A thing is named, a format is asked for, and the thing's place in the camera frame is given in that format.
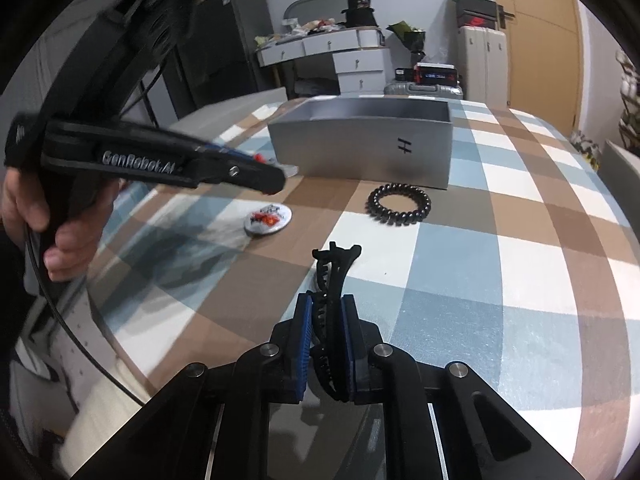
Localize black hair claw clip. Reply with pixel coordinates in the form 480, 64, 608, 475
310, 242, 361, 402

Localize round China flag badge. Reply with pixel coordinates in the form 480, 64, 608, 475
244, 204, 293, 236

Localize person's left hand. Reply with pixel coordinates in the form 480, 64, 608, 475
0, 164, 122, 283

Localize black cabinet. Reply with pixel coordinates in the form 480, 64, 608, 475
163, 0, 274, 118

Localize grey cardboard box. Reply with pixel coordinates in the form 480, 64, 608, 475
268, 96, 452, 190

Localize white dressing desk with drawers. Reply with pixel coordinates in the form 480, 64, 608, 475
256, 27, 394, 96

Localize plaid bed sheet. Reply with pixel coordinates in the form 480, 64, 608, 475
88, 101, 639, 479

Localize silver suitcase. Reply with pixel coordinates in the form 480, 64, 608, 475
384, 80, 464, 100

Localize black red box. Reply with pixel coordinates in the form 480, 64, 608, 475
395, 63, 459, 87

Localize white tall suitcase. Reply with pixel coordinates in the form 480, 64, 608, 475
458, 26, 509, 108

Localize stacked shoe boxes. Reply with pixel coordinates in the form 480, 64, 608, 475
451, 0, 498, 29

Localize wooden door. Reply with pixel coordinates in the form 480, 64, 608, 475
497, 0, 582, 136

